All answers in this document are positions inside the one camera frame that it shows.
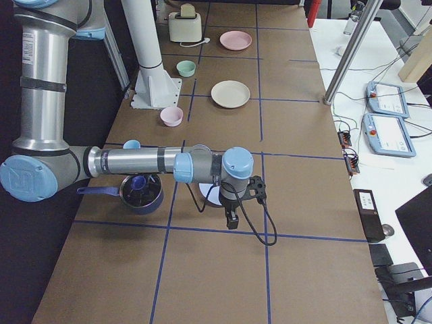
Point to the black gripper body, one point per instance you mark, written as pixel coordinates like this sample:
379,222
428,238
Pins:
228,204

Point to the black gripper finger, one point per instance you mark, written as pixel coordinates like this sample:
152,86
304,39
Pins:
232,223

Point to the blue plate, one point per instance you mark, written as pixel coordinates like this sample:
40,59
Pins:
213,197

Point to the pink plate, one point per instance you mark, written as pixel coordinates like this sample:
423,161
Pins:
235,40

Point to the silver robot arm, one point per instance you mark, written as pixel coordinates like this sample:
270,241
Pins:
43,163

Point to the dark blue saucepan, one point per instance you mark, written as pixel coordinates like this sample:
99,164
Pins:
142,202

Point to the dark blue small cup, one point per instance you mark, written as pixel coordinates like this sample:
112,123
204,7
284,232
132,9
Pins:
138,182

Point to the pink bowl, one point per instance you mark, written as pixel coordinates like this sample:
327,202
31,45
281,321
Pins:
171,116

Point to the beige plate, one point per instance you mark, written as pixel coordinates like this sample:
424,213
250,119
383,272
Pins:
230,94

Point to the light blue cup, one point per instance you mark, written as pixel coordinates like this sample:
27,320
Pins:
131,144

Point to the lower orange connector block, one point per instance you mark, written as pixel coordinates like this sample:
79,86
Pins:
351,161

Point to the orange connector block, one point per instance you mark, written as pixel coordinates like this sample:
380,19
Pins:
351,161
344,139

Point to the upper orange connector block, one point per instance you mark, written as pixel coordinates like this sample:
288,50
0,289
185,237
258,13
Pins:
344,139

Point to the black power box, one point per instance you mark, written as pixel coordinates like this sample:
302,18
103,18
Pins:
369,216

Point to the white support column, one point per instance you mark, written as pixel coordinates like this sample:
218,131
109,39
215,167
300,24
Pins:
154,88

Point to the green bowl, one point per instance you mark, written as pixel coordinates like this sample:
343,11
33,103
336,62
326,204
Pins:
186,68

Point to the near teach pendant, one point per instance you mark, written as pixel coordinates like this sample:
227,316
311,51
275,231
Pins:
387,135

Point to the teach pendant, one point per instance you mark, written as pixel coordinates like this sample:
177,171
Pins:
386,99
387,135

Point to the black monitor stand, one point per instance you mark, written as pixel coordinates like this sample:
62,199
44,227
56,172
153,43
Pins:
406,288

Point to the black monitor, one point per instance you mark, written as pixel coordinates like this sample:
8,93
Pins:
414,217

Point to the cream toaster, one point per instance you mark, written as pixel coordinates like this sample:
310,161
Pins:
186,30

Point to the far teach pendant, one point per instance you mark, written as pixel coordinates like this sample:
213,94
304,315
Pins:
386,99

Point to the toast slice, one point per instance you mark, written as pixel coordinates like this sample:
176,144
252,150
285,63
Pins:
187,11

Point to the clear water bottle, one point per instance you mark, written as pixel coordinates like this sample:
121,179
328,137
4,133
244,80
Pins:
354,17

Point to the wooden board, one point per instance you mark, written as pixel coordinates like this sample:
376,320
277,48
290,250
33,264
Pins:
418,62

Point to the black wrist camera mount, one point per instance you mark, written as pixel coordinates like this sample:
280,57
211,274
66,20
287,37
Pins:
256,189

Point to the aluminium frame post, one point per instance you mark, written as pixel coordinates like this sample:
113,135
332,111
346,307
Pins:
369,13

